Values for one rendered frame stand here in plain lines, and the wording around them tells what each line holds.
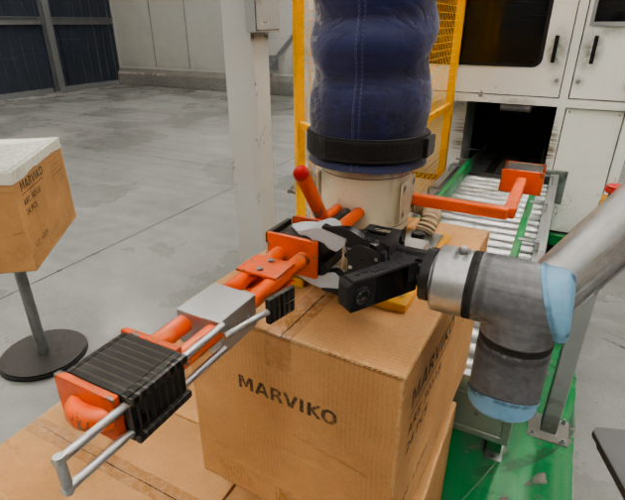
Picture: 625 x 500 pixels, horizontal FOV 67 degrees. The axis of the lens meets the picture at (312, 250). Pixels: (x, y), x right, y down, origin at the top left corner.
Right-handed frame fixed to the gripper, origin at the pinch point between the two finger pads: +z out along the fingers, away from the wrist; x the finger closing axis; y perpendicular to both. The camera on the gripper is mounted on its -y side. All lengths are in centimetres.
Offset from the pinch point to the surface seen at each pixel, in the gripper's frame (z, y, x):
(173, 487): 32, -4, -66
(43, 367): 165, 45, -117
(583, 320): -51, 115, -65
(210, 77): 753, 912, -92
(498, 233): -12, 188, -68
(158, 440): 44, 5, -66
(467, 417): -23, 59, -74
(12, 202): 144, 40, -30
